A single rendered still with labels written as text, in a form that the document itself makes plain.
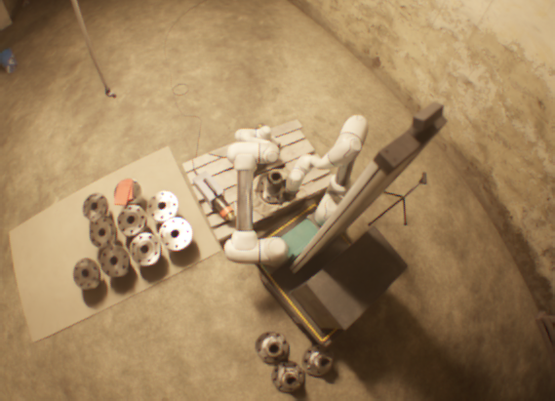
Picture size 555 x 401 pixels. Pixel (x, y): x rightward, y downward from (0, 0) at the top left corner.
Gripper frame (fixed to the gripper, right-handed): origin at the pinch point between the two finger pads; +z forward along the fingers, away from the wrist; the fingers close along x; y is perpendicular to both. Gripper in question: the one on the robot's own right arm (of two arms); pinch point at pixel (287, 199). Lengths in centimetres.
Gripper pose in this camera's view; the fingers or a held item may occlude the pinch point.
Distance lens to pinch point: 214.7
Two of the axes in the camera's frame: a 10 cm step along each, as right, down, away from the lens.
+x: 7.8, -5.1, 3.6
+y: 6.1, 7.4, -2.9
